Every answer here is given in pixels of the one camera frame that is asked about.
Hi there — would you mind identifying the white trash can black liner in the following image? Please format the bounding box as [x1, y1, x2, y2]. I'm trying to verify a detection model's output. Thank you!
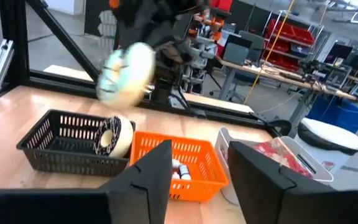
[293, 117, 358, 175]

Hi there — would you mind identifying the wooden workshop desk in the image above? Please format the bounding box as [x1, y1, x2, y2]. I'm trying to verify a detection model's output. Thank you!
[218, 57, 358, 128]

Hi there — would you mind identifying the yellow cable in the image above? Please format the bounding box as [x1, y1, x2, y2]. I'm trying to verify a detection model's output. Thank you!
[243, 0, 296, 105]

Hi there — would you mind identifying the chocolate frosted toy donut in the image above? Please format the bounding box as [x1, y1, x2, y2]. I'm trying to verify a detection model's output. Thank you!
[93, 115, 134, 159]

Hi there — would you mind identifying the red bin storage shelf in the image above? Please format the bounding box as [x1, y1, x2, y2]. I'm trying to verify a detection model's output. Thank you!
[261, 18, 316, 72]

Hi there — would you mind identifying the red snack packet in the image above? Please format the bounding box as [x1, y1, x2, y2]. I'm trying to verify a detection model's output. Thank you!
[253, 136, 314, 180]

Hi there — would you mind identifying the blue plastic bin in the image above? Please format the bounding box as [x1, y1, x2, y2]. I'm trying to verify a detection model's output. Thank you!
[306, 95, 358, 134]

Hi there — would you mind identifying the orange plastic basket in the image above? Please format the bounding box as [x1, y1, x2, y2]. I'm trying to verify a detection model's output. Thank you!
[129, 130, 230, 203]

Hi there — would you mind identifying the white translucent plastic bin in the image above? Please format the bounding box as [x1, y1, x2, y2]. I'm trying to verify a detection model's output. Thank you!
[214, 126, 334, 206]

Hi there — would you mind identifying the grey office chair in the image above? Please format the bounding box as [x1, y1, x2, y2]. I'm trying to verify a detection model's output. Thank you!
[209, 29, 265, 103]

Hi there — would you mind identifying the black aluminium table frame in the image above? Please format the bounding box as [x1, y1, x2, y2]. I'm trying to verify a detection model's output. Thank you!
[0, 0, 292, 138]

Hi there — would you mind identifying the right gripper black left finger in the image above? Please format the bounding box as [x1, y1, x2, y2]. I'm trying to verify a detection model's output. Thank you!
[0, 139, 174, 224]

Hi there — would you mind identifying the black plastic basket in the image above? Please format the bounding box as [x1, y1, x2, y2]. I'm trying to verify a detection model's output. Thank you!
[16, 108, 136, 177]

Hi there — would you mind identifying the mint frosted toy donut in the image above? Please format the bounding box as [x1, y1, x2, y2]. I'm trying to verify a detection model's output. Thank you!
[96, 42, 157, 108]

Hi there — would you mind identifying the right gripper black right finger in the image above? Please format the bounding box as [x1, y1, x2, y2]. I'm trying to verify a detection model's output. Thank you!
[227, 141, 358, 224]

